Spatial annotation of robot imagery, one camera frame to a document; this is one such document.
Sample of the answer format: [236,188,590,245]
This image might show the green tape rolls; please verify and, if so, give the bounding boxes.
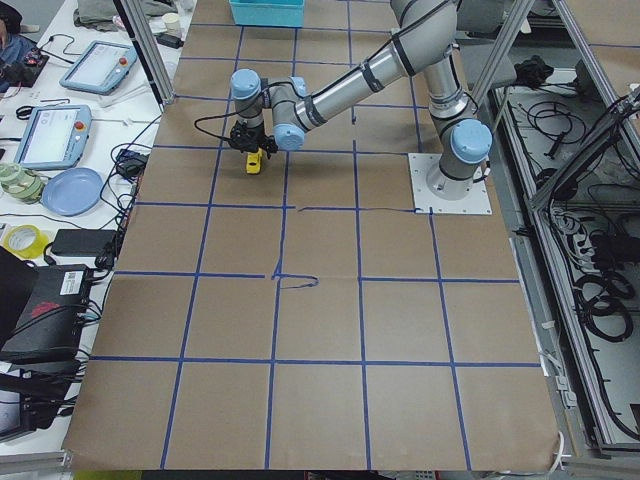
[1,163,45,204]

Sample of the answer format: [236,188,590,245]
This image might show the far teach pendant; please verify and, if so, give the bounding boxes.
[59,41,138,95]

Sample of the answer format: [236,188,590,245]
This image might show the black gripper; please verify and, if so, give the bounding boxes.
[229,122,278,159]

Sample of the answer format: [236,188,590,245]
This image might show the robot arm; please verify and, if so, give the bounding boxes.
[227,1,492,182]

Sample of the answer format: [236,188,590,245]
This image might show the turquoise plastic bin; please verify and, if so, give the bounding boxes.
[229,0,305,28]

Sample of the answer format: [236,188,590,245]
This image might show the black power adapter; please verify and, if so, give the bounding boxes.
[50,229,116,257]

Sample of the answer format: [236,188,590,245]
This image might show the aluminium frame post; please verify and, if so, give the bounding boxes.
[113,0,175,106]

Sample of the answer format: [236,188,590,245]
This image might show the teach pendant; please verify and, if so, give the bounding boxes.
[14,105,93,171]
[59,41,138,95]

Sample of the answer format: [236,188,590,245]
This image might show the yellow beetle toy car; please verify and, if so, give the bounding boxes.
[245,149,265,175]

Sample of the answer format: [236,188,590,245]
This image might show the blue plate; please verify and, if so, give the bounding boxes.
[41,168,103,216]

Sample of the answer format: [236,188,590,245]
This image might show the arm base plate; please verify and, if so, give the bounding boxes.
[408,153,492,215]

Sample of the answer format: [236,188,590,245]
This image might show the yellow tape roll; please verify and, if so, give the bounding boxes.
[2,225,50,260]

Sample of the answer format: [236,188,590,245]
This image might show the near teach pendant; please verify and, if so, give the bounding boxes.
[14,105,93,171]

